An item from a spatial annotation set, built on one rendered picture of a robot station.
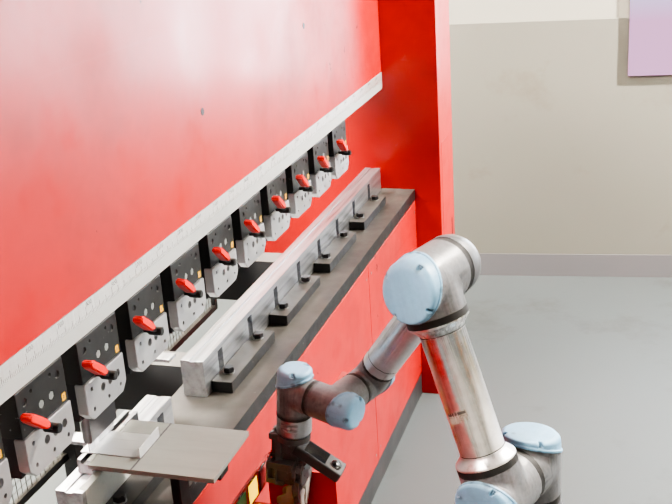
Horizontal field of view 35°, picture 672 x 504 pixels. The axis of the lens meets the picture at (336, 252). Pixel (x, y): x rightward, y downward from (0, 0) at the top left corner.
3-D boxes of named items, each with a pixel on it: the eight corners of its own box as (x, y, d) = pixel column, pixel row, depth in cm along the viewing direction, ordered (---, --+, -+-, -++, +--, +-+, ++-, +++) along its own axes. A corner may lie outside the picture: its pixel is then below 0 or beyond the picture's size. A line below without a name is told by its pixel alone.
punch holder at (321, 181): (317, 199, 322) (313, 146, 316) (291, 198, 324) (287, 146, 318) (331, 185, 335) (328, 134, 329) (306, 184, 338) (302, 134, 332)
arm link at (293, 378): (300, 381, 211) (267, 368, 215) (300, 428, 215) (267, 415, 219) (323, 366, 217) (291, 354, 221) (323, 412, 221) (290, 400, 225)
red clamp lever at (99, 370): (94, 359, 189) (119, 371, 198) (74, 357, 190) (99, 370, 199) (92, 368, 189) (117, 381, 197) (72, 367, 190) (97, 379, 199)
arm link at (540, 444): (572, 482, 208) (573, 422, 204) (542, 516, 198) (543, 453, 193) (516, 466, 215) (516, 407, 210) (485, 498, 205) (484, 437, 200)
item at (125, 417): (92, 474, 204) (90, 460, 203) (78, 472, 205) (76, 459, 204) (139, 423, 222) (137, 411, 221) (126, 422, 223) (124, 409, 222)
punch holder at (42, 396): (32, 482, 179) (15, 395, 173) (-11, 476, 181) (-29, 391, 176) (76, 437, 192) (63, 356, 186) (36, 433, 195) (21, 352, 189)
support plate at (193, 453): (214, 484, 194) (213, 479, 194) (88, 469, 202) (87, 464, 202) (249, 435, 210) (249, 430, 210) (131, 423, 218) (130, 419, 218)
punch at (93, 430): (94, 452, 205) (87, 409, 202) (85, 451, 206) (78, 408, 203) (118, 427, 214) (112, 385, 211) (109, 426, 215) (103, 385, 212)
